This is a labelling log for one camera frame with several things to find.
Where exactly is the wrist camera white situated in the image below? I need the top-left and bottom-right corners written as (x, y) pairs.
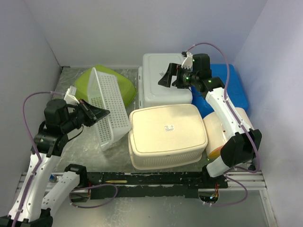
top-left (181, 52), bottom-right (193, 70)
top-left (64, 86), bottom-right (79, 105)

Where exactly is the cream cylindrical stool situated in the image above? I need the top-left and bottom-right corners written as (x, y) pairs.
top-left (203, 107), bottom-right (254, 159)

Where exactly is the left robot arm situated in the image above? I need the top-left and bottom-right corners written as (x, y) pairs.
top-left (0, 99), bottom-right (110, 227)

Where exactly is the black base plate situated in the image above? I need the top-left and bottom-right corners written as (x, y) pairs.
top-left (77, 171), bottom-right (228, 198)

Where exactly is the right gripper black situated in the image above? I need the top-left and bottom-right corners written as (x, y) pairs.
top-left (157, 63), bottom-right (198, 89)

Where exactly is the white basket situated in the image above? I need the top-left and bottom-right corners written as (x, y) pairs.
top-left (87, 68), bottom-right (131, 151)

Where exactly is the large white plastic container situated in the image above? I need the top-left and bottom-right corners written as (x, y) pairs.
top-left (138, 53), bottom-right (192, 108)

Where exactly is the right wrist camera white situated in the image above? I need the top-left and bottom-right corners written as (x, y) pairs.
top-left (181, 52), bottom-right (193, 70)

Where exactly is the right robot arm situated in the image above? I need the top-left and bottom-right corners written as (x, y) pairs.
top-left (158, 52), bottom-right (262, 188)

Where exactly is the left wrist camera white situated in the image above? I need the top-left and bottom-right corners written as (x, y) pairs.
top-left (64, 86), bottom-right (79, 105)

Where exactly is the blue plastic container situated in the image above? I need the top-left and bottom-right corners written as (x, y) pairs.
top-left (191, 64), bottom-right (249, 118)

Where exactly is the blue capacitor on rail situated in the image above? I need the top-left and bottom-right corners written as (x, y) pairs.
top-left (49, 175), bottom-right (58, 182)

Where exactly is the green basket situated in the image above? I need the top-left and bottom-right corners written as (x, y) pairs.
top-left (74, 65), bottom-right (136, 107)

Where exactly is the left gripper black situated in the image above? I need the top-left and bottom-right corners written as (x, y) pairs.
top-left (61, 98), bottom-right (110, 132)

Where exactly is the aluminium rail frame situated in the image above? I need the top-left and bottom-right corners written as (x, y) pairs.
top-left (4, 68), bottom-right (277, 227)

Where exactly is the wooden pencil on base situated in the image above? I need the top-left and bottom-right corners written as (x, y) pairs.
top-left (105, 180), bottom-right (128, 184)

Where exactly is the cream perforated laundry basket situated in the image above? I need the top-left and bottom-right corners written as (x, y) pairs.
top-left (128, 104), bottom-right (208, 170)

